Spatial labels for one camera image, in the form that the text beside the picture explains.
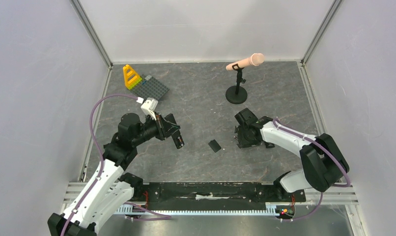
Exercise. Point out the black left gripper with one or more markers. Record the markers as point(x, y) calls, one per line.
point(164, 128)

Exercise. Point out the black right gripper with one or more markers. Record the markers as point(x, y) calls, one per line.
point(244, 131)

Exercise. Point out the black remote with buttons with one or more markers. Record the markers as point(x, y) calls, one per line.
point(269, 145)

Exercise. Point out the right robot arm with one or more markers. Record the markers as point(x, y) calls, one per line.
point(323, 164)

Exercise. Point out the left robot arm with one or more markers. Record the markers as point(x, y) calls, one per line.
point(110, 187)

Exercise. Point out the grey studded baseplate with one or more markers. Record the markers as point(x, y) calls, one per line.
point(150, 87)

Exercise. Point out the black microphone stand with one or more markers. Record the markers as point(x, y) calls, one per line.
point(237, 94)

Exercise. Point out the yellow toy ladder block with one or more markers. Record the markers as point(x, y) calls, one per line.
point(131, 77)

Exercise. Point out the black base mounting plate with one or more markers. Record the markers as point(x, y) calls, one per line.
point(183, 196)

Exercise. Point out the pink microphone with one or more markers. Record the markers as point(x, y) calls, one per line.
point(255, 59)

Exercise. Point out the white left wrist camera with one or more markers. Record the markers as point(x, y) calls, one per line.
point(148, 106)

